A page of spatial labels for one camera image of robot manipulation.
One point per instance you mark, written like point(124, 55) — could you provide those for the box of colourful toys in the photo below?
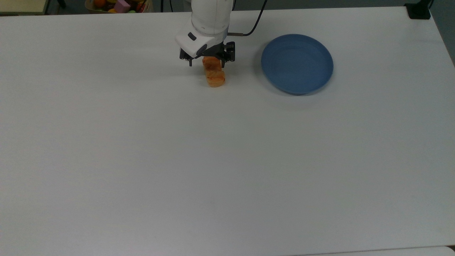
point(121, 5)

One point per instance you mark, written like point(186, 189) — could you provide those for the blue round plate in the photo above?
point(296, 64)

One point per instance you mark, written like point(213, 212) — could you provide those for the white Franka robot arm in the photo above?
point(209, 17)

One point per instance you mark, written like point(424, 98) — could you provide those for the black table clamp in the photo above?
point(418, 10)

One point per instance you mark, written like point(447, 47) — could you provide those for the light wooden desk top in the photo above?
point(21, 5)

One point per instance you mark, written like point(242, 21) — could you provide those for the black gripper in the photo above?
point(227, 51)

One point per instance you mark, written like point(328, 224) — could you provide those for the orange glazed bread roll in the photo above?
point(214, 75)

